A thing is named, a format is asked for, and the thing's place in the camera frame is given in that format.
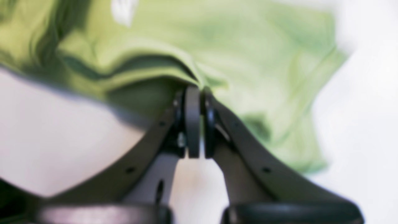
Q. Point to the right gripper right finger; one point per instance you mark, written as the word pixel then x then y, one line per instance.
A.
pixel 261 189

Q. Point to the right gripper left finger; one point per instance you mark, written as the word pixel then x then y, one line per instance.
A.
pixel 133 190

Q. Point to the green T-shirt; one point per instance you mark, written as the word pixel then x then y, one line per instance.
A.
pixel 265 60

